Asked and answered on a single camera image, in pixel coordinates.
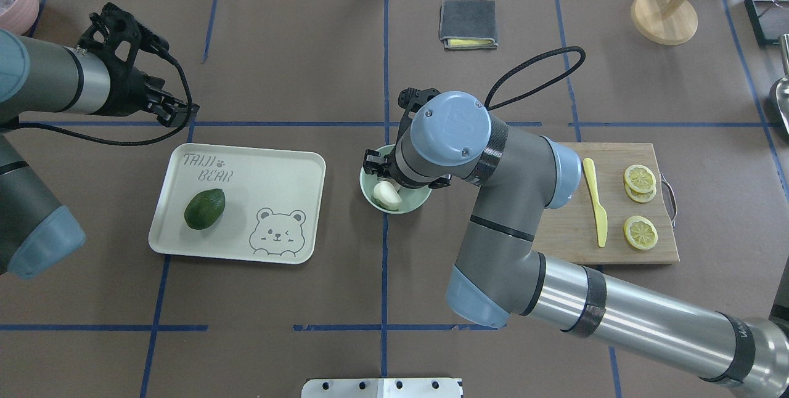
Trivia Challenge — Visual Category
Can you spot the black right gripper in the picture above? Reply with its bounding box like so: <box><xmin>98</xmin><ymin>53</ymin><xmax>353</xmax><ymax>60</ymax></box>
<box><xmin>362</xmin><ymin>88</ymin><xmax>452</xmax><ymax>190</ymax></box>

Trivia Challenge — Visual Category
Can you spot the green avocado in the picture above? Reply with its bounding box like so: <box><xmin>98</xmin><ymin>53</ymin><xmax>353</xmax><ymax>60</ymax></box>
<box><xmin>183</xmin><ymin>188</ymin><xmax>226</xmax><ymax>230</ymax></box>

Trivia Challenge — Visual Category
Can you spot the lemon slice stacked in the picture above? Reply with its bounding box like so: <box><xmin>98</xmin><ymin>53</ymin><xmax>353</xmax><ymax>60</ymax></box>
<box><xmin>624</xmin><ymin>185</ymin><xmax>657</xmax><ymax>203</ymax></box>
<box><xmin>623</xmin><ymin>164</ymin><xmax>657</xmax><ymax>194</ymax></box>

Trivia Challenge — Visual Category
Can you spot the yellow plastic knife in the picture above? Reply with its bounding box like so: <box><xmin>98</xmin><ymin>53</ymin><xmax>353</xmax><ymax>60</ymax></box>
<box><xmin>581</xmin><ymin>157</ymin><xmax>609</xmax><ymax>248</ymax></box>

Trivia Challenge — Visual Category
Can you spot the lemon slice bottom stacked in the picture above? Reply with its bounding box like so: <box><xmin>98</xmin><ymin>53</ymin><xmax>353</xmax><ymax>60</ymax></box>
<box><xmin>624</xmin><ymin>185</ymin><xmax>657</xmax><ymax>203</ymax></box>

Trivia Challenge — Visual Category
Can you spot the lemon slice single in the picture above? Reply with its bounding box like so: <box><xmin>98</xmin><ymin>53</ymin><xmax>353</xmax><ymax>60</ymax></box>
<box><xmin>623</xmin><ymin>216</ymin><xmax>659</xmax><ymax>250</ymax></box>

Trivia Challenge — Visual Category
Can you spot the grey folded cloth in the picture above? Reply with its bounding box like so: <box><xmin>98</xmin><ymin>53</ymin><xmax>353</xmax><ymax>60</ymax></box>
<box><xmin>439</xmin><ymin>0</ymin><xmax>499</xmax><ymax>49</ymax></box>

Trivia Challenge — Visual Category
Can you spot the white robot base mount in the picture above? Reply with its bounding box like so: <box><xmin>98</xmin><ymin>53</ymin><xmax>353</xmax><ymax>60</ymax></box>
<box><xmin>301</xmin><ymin>376</ymin><xmax>464</xmax><ymax>397</ymax></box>

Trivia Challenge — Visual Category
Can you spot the light green bowl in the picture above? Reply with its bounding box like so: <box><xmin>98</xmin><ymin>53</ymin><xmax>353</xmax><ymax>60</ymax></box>
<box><xmin>359</xmin><ymin>144</ymin><xmax>432</xmax><ymax>214</ymax></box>

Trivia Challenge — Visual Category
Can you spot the metal scoop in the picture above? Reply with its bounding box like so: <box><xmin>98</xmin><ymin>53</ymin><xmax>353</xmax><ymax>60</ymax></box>
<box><xmin>770</xmin><ymin>34</ymin><xmax>788</xmax><ymax>139</ymax></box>

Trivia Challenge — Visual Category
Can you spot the bamboo cutting board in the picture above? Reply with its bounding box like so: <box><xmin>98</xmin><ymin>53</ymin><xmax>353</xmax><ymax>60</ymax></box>
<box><xmin>532</xmin><ymin>142</ymin><xmax>680</xmax><ymax>266</ymax></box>

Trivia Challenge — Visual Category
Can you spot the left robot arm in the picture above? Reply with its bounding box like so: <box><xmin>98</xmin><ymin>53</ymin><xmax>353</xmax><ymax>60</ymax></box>
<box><xmin>1</xmin><ymin>2</ymin><xmax>199</xmax><ymax>279</ymax></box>

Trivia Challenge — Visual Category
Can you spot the lemon slice top stacked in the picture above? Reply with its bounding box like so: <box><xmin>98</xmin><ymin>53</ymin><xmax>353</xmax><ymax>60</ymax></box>
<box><xmin>623</xmin><ymin>164</ymin><xmax>657</xmax><ymax>194</ymax></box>

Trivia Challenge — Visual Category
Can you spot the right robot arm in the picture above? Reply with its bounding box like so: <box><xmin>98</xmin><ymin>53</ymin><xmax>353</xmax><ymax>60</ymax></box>
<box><xmin>363</xmin><ymin>78</ymin><xmax>787</xmax><ymax>397</ymax></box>

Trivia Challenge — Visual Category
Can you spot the yellow sponge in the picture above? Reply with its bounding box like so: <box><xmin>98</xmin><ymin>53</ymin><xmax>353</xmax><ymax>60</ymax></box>
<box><xmin>443</xmin><ymin>38</ymin><xmax>498</xmax><ymax>51</ymax></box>

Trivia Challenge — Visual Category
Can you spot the wooden mug tree stand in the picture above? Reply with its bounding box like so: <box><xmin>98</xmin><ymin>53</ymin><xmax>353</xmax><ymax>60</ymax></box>
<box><xmin>629</xmin><ymin>0</ymin><xmax>698</xmax><ymax>46</ymax></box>

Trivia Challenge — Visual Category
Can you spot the black glass tray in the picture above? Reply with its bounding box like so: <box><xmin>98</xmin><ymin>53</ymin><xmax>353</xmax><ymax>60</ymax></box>
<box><xmin>743</xmin><ymin>0</ymin><xmax>788</xmax><ymax>46</ymax></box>

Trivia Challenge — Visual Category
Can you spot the cream bear tray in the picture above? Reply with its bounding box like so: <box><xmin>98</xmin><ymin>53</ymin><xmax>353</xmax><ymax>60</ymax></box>
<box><xmin>147</xmin><ymin>143</ymin><xmax>326</xmax><ymax>264</ymax></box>

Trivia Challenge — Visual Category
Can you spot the white steamed bun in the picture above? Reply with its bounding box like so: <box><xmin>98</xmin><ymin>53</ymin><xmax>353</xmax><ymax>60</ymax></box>
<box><xmin>372</xmin><ymin>179</ymin><xmax>403</xmax><ymax>211</ymax></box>

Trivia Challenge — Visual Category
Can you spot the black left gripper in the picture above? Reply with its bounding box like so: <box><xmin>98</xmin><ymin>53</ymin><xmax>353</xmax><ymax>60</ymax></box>
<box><xmin>77</xmin><ymin>2</ymin><xmax>199</xmax><ymax>128</ymax></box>

